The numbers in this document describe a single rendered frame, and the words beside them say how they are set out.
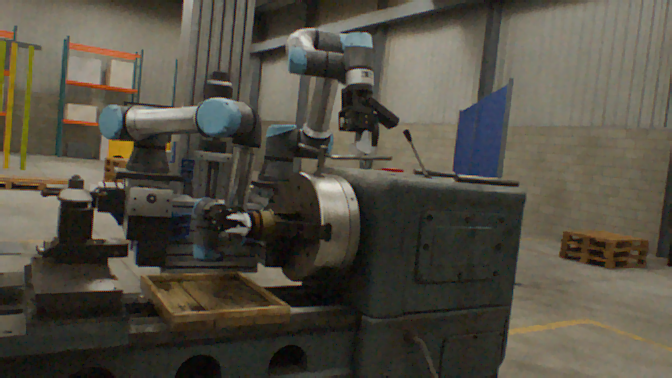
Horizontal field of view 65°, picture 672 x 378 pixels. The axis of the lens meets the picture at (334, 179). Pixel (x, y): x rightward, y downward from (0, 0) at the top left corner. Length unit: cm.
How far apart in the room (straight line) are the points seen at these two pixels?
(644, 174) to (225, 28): 1055
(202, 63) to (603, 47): 1141
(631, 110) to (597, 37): 184
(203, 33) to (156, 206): 75
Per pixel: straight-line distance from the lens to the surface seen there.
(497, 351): 188
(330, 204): 143
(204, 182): 215
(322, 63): 154
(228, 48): 226
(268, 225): 146
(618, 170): 1230
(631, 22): 1287
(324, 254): 143
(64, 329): 120
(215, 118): 162
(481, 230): 169
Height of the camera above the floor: 131
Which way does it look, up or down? 3 degrees down
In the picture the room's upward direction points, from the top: 6 degrees clockwise
